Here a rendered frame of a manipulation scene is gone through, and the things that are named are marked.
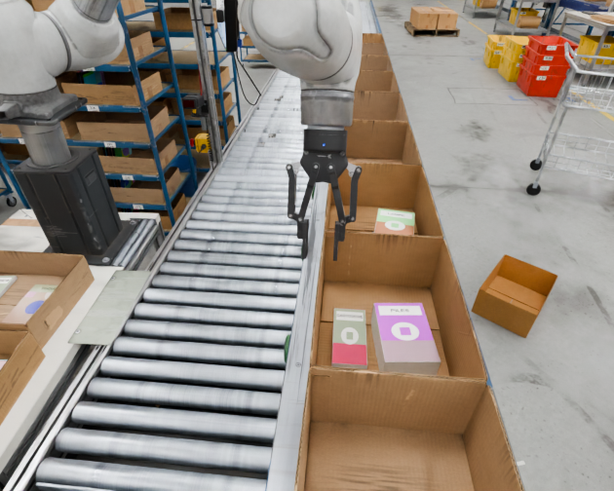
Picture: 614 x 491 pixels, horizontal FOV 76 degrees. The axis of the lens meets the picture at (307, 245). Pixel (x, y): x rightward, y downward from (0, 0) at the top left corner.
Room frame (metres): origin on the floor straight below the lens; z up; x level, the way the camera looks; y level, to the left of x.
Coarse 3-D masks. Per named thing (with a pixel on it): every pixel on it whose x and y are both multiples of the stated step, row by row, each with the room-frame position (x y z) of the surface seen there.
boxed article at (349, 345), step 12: (336, 312) 0.65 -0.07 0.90; (348, 312) 0.65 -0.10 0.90; (360, 312) 0.65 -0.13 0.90; (336, 324) 0.61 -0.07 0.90; (348, 324) 0.61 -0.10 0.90; (360, 324) 0.61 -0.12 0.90; (336, 336) 0.58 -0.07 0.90; (348, 336) 0.58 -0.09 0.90; (360, 336) 0.58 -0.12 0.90; (336, 348) 0.54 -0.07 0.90; (348, 348) 0.54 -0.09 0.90; (360, 348) 0.54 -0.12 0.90; (336, 360) 0.51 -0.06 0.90; (348, 360) 0.51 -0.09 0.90; (360, 360) 0.51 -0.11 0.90
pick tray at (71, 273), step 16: (0, 256) 0.96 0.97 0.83; (16, 256) 0.95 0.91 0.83; (32, 256) 0.95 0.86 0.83; (48, 256) 0.94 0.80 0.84; (64, 256) 0.94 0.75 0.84; (80, 256) 0.93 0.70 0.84; (0, 272) 0.96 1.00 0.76; (16, 272) 0.95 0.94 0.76; (32, 272) 0.95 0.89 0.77; (48, 272) 0.94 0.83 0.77; (64, 272) 0.94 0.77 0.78; (80, 272) 0.89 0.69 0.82; (16, 288) 0.88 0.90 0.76; (64, 288) 0.81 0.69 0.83; (80, 288) 0.86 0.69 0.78; (0, 304) 0.81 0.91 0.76; (16, 304) 0.81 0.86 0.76; (48, 304) 0.74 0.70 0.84; (64, 304) 0.79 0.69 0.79; (0, 320) 0.75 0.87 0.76; (32, 320) 0.68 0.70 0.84; (48, 320) 0.72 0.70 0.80; (48, 336) 0.69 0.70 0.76
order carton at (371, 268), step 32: (352, 256) 0.77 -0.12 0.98; (384, 256) 0.76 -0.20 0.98; (416, 256) 0.76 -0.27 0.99; (448, 256) 0.69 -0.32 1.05; (320, 288) 0.64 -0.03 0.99; (352, 288) 0.74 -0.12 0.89; (384, 288) 0.74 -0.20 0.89; (416, 288) 0.74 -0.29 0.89; (448, 288) 0.63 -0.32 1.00; (320, 320) 0.64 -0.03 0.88; (448, 320) 0.58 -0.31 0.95; (320, 352) 0.55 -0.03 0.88; (448, 352) 0.53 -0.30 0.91
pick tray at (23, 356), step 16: (0, 336) 0.64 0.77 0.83; (16, 336) 0.64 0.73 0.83; (32, 336) 0.63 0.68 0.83; (0, 352) 0.64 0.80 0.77; (16, 352) 0.58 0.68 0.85; (32, 352) 0.61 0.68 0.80; (16, 368) 0.55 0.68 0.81; (32, 368) 0.59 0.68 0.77; (0, 384) 0.50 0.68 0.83; (16, 384) 0.53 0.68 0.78; (0, 400) 0.48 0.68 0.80; (16, 400) 0.51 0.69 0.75; (0, 416) 0.46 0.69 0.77
